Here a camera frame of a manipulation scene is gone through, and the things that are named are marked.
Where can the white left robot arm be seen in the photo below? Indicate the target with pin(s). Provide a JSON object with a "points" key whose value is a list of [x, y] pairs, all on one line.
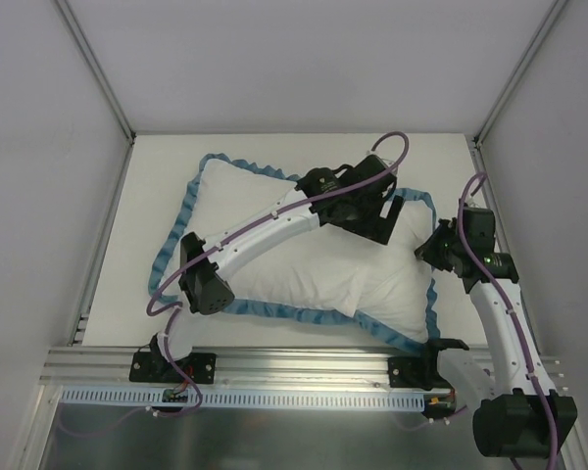
{"points": [[207, 264]]}

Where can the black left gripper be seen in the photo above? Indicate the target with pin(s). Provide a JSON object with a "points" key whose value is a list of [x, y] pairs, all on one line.
{"points": [[381, 225]]}

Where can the right aluminium frame post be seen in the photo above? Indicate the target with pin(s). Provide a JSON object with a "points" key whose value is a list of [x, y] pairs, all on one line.
{"points": [[521, 67]]}

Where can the left aluminium frame post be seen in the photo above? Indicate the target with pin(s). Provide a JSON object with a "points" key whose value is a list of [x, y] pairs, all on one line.
{"points": [[82, 44]]}

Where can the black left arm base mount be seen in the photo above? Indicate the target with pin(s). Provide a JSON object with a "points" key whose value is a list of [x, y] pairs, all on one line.
{"points": [[149, 365]]}

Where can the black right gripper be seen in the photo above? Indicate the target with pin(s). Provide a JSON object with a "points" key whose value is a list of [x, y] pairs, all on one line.
{"points": [[434, 250]]}

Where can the white slotted cable duct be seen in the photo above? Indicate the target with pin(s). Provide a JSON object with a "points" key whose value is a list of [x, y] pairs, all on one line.
{"points": [[214, 398]]}

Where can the aluminium frame post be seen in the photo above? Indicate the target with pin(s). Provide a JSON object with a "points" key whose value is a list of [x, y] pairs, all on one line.
{"points": [[521, 67], [82, 44]]}

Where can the white pillowcase with blue ruffle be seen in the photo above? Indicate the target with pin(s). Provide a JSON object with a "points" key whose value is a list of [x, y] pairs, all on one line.
{"points": [[226, 192]]}

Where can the white pillow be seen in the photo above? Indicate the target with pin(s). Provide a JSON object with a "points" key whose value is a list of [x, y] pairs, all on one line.
{"points": [[331, 278]]}

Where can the aluminium mounting rail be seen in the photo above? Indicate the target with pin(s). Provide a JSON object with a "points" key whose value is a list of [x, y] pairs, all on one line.
{"points": [[304, 369]]}

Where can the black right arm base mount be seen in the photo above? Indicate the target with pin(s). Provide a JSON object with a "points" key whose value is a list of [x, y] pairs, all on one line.
{"points": [[414, 372]]}

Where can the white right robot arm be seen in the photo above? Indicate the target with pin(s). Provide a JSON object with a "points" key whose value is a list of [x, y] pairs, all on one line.
{"points": [[516, 410]]}

